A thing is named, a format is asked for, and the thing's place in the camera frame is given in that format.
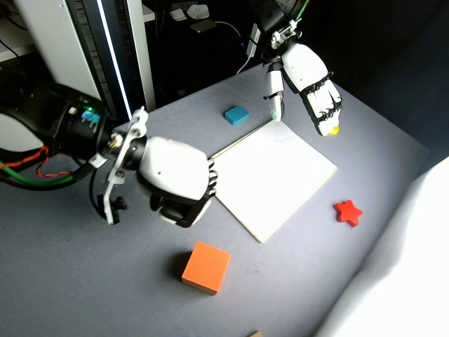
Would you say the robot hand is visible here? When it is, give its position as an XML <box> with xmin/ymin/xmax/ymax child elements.
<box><xmin>135</xmin><ymin>135</ymin><xmax>220</xmax><ymax>229</ymax></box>
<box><xmin>264</xmin><ymin>44</ymin><xmax>343</xmax><ymax>137</ymax></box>

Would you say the orange square block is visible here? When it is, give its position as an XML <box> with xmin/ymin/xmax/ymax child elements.
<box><xmin>181</xmin><ymin>241</ymin><xmax>232</xmax><ymax>296</ymax></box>

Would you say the white square board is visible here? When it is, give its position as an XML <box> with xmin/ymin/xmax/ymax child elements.
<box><xmin>210</xmin><ymin>121</ymin><xmax>338</xmax><ymax>244</ymax></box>

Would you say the blue block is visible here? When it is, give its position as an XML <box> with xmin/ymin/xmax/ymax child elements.
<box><xmin>223</xmin><ymin>105</ymin><xmax>250</xmax><ymax>126</ymax></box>

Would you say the grey flat box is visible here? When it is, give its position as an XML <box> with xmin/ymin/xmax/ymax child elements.
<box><xmin>189</xmin><ymin>18</ymin><xmax>218</xmax><ymax>34</ymax></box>

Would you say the grey table cloth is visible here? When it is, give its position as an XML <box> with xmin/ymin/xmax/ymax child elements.
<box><xmin>0</xmin><ymin>66</ymin><xmax>432</xmax><ymax>337</ymax></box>

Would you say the red star block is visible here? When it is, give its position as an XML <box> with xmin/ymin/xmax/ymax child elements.
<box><xmin>333</xmin><ymin>199</ymin><xmax>364</xmax><ymax>228</ymax></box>

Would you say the white robot body column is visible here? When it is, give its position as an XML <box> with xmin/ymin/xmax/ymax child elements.
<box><xmin>13</xmin><ymin>0</ymin><xmax>157</xmax><ymax>122</ymax></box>

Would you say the pale side desk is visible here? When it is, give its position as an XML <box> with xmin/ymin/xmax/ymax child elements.
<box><xmin>0</xmin><ymin>13</ymin><xmax>36</xmax><ymax>63</ymax></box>

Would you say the large blurred white surface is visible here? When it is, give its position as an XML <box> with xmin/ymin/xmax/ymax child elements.
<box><xmin>314</xmin><ymin>154</ymin><xmax>449</xmax><ymax>337</ymax></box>

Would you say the white cable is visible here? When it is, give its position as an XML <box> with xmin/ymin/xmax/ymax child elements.
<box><xmin>236</xmin><ymin>55</ymin><xmax>253</xmax><ymax>74</ymax></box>
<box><xmin>213</xmin><ymin>20</ymin><xmax>243</xmax><ymax>40</ymax></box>

